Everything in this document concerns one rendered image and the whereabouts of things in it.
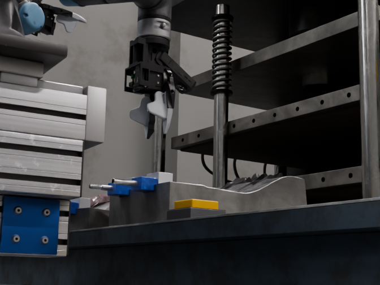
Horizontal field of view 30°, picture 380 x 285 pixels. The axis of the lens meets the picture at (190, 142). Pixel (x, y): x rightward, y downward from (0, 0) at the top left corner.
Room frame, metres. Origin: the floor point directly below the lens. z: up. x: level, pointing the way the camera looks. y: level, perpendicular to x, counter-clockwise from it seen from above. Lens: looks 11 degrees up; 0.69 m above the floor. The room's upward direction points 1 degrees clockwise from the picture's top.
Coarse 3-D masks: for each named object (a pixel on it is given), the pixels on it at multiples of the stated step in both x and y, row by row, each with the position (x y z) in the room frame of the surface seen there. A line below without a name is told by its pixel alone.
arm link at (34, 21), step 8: (24, 0) 1.68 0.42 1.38; (24, 8) 1.67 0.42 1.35; (32, 8) 1.68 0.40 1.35; (40, 8) 1.70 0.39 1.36; (24, 16) 1.67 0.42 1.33; (32, 16) 1.68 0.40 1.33; (40, 16) 1.70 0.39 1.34; (24, 24) 1.68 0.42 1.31; (32, 24) 1.68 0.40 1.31; (40, 24) 1.70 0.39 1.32; (24, 32) 1.71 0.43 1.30; (32, 32) 1.71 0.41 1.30
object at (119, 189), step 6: (90, 186) 1.54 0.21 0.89; (96, 186) 1.55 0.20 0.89; (102, 186) 1.55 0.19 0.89; (108, 186) 1.56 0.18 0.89; (114, 186) 1.56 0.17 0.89; (120, 186) 1.56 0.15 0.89; (126, 186) 1.57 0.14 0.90; (108, 192) 1.59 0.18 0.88; (114, 192) 1.56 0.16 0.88; (120, 192) 1.56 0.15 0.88; (126, 192) 1.57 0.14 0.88
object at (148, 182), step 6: (150, 174) 1.51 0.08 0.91; (156, 174) 1.49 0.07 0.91; (162, 174) 1.49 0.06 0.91; (168, 174) 1.50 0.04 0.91; (114, 180) 1.45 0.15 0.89; (120, 180) 1.46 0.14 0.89; (126, 180) 1.46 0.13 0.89; (132, 180) 1.47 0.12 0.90; (138, 180) 1.48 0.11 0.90; (144, 180) 1.47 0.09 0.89; (150, 180) 1.48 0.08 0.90; (156, 180) 1.49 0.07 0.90; (162, 180) 1.49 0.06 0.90; (168, 180) 1.50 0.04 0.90; (132, 186) 1.49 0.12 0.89; (138, 186) 1.47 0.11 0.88; (144, 186) 1.47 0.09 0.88; (150, 186) 1.48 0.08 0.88
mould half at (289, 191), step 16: (288, 176) 1.61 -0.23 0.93; (160, 192) 1.46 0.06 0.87; (176, 192) 1.44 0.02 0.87; (192, 192) 1.46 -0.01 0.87; (208, 192) 1.49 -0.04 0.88; (224, 192) 1.51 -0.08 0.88; (240, 192) 1.61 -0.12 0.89; (256, 192) 1.56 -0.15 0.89; (272, 192) 1.59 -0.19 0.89; (288, 192) 1.61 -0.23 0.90; (304, 192) 1.64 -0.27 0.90; (112, 208) 1.64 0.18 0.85; (128, 208) 1.57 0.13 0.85; (144, 208) 1.51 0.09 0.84; (160, 208) 1.46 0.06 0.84; (224, 208) 1.51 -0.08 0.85; (240, 208) 1.54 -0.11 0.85; (256, 208) 1.56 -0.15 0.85; (272, 208) 1.59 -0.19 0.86; (112, 224) 1.63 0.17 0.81
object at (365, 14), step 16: (368, 0) 1.95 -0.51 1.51; (368, 16) 1.95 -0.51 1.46; (368, 32) 1.96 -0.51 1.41; (368, 48) 1.96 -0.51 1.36; (368, 64) 1.96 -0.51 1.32; (368, 80) 1.96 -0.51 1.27; (368, 96) 1.96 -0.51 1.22; (368, 112) 1.96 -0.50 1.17; (160, 128) 2.92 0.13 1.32; (368, 128) 1.96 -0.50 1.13; (160, 144) 2.92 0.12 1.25; (368, 144) 1.96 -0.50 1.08; (160, 160) 2.92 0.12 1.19; (368, 160) 1.96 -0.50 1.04; (368, 176) 1.96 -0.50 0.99; (368, 192) 1.96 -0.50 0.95
